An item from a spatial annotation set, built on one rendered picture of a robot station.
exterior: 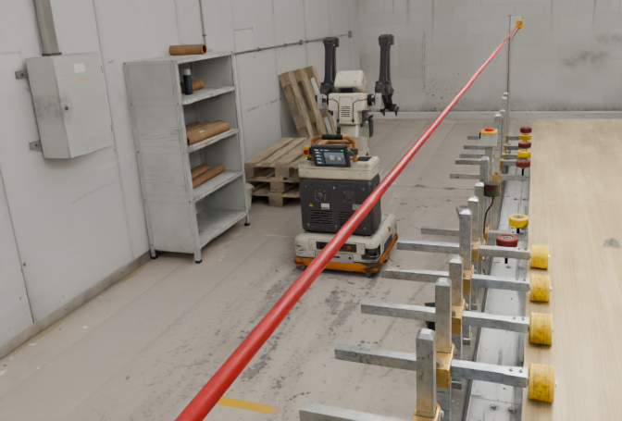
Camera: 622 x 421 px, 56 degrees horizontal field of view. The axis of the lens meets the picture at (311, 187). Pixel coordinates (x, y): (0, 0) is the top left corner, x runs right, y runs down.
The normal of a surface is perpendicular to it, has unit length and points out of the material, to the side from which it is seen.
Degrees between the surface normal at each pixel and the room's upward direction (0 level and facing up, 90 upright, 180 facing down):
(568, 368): 0
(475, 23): 90
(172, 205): 90
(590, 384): 0
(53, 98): 90
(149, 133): 90
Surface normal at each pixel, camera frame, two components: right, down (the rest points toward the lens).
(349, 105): -0.36, 0.14
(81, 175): 0.94, 0.04
